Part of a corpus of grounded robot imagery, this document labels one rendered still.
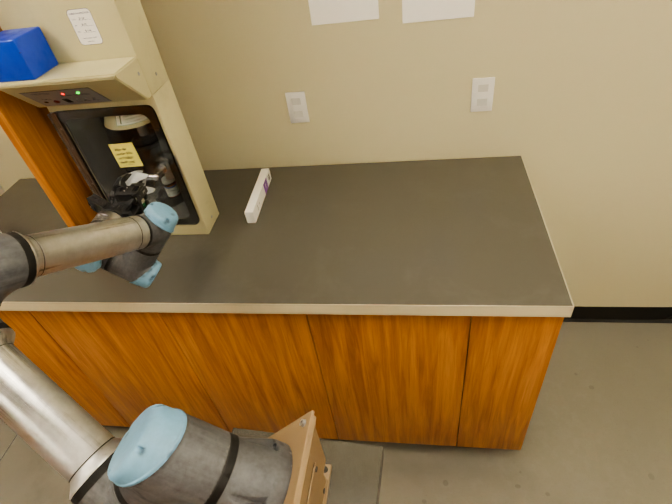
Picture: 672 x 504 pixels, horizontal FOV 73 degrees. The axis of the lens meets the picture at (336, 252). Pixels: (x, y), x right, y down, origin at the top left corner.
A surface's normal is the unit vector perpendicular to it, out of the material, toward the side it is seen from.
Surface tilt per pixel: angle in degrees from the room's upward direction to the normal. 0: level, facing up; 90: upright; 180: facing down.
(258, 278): 0
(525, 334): 90
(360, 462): 0
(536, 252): 1
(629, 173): 90
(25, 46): 90
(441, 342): 90
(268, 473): 24
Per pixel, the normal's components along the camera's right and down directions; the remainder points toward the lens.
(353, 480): -0.12, -0.74
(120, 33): -0.12, 0.68
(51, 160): 0.99, -0.01
